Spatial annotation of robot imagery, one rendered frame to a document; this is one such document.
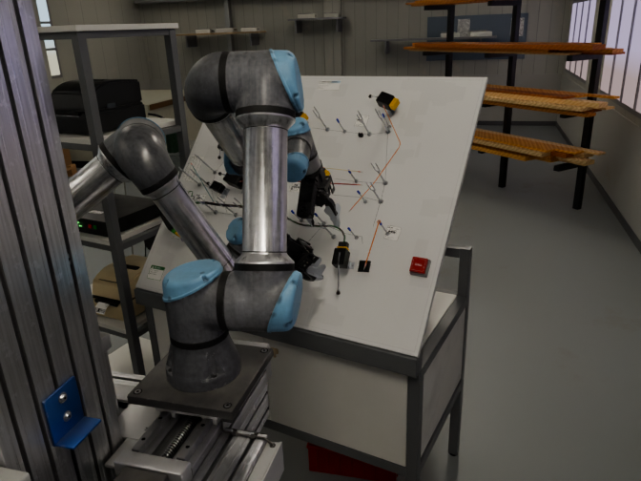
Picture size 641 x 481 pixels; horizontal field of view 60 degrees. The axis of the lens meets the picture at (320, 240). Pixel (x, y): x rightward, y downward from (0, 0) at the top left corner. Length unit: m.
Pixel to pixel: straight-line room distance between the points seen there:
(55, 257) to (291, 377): 1.26
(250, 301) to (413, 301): 0.85
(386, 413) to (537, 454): 1.04
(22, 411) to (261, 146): 0.58
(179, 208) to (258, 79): 0.38
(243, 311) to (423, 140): 1.18
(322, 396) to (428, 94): 1.16
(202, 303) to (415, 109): 1.30
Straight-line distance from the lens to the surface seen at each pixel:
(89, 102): 2.18
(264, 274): 1.02
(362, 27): 11.02
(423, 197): 1.91
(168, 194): 1.28
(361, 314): 1.82
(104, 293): 2.58
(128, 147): 1.28
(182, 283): 1.05
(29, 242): 0.94
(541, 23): 10.84
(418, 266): 1.78
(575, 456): 2.86
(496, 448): 2.80
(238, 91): 1.08
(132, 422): 1.26
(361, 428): 2.04
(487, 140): 6.29
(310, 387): 2.05
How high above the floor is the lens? 1.81
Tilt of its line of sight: 21 degrees down
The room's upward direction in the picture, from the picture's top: 2 degrees counter-clockwise
